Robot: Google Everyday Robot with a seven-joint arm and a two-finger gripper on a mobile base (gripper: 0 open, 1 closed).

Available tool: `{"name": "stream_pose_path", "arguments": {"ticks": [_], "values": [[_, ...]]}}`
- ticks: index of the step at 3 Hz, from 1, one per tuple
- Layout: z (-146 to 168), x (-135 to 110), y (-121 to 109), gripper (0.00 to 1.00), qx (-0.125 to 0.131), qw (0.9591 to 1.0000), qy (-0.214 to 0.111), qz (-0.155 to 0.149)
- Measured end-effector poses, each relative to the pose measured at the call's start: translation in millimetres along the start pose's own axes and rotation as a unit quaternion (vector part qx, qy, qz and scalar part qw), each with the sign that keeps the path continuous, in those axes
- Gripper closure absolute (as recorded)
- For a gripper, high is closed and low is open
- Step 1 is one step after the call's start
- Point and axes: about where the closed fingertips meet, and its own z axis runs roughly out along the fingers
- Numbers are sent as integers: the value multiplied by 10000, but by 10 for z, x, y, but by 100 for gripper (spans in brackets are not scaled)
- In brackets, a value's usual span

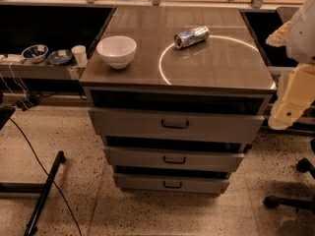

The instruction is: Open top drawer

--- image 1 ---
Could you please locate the white paper cup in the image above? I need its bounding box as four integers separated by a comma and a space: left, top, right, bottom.
71, 45, 88, 66

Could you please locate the grey drawer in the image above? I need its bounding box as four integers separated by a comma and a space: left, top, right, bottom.
89, 107, 264, 144
104, 147, 244, 172
113, 173, 229, 195

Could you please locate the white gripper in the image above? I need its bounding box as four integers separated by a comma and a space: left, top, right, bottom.
266, 22, 315, 130

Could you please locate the white bowl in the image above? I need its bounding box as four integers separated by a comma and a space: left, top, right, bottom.
96, 35, 137, 69

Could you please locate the white cable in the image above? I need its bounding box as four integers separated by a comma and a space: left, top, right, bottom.
0, 62, 33, 110

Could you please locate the dark blue shallow dish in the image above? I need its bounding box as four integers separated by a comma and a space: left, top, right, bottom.
47, 49, 73, 66

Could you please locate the black office chair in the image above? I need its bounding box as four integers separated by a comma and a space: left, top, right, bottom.
263, 138, 315, 214

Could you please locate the low grey side shelf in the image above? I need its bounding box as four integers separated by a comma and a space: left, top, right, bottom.
0, 63, 85, 80

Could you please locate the blue patterned bowl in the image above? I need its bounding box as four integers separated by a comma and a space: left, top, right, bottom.
22, 44, 48, 63

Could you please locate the grey middle drawer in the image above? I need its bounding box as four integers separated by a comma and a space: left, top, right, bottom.
104, 147, 244, 172

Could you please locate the white power strip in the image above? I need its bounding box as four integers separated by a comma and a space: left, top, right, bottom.
0, 54, 24, 63

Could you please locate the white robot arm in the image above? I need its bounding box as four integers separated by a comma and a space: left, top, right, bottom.
266, 0, 315, 130

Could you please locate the grey drawer cabinet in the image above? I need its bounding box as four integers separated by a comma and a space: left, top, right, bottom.
80, 6, 276, 181

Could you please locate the grey top drawer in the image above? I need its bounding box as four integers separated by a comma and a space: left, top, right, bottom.
89, 107, 264, 144

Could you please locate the crushed silver blue can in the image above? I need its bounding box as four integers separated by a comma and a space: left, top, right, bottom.
174, 26, 210, 49

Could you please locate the grey bottom drawer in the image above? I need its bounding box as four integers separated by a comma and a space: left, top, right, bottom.
113, 173, 229, 195

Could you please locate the black floor cable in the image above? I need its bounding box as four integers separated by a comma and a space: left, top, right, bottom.
9, 116, 83, 236

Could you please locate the black stand leg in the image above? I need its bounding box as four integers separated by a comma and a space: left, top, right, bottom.
0, 151, 66, 236

